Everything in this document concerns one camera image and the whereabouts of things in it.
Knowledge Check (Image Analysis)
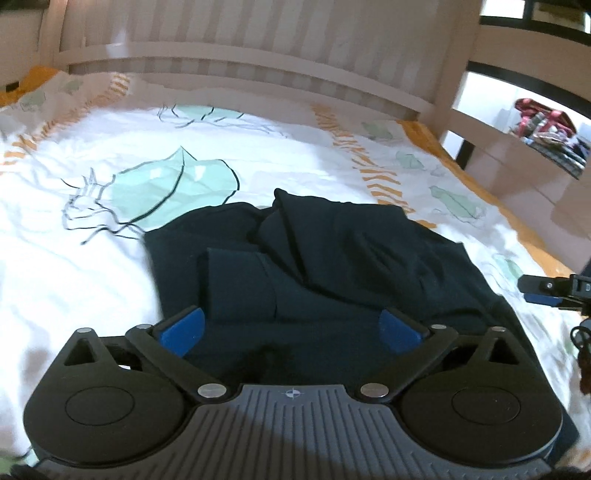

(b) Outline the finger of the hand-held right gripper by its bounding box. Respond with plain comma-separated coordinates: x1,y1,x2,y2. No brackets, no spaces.
516,274,573,308

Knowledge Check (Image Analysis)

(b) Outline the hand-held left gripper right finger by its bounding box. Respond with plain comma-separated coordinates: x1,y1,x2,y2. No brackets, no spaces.
359,308,527,402

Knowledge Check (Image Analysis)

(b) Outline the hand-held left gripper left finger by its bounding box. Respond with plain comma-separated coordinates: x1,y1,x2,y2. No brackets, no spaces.
54,308,228,402

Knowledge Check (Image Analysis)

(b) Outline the black hoodie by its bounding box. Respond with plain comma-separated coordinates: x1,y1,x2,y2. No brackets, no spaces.
143,187,581,454

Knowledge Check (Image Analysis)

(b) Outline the pile of colourful clothes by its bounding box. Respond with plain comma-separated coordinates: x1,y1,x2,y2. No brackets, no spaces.
510,97,591,180

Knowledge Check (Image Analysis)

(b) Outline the leaf-printed white bed sheet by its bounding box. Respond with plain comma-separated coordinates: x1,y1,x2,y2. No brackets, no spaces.
0,69,591,464

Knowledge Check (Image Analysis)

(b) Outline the black cable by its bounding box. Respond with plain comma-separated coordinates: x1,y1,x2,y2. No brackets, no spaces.
570,318,591,394

